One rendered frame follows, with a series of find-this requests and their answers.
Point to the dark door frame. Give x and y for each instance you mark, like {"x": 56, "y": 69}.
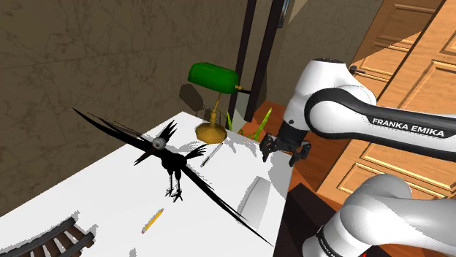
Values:
{"x": 265, "y": 53}

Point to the grey pen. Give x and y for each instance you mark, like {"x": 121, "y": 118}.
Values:
{"x": 211, "y": 156}

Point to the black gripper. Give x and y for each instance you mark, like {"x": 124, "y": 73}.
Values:
{"x": 286, "y": 138}

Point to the brown toy rail track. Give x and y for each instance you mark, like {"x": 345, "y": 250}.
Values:
{"x": 53, "y": 238}

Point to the black bird figure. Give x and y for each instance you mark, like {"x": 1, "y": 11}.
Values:
{"x": 173, "y": 163}

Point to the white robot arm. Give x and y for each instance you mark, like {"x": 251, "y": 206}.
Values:
{"x": 331, "y": 117}

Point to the dark robot stand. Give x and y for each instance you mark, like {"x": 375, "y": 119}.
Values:
{"x": 302, "y": 213}

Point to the wooden panelled door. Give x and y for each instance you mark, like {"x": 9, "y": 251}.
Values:
{"x": 427, "y": 82}

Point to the white desk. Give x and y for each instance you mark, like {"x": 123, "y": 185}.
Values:
{"x": 107, "y": 188}

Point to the green leafy plant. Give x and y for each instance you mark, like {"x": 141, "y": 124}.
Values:
{"x": 262, "y": 124}

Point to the green banker lamp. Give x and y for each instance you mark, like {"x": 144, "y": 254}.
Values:
{"x": 213, "y": 77}

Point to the yellow pencil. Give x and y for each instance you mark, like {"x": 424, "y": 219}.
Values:
{"x": 153, "y": 220}

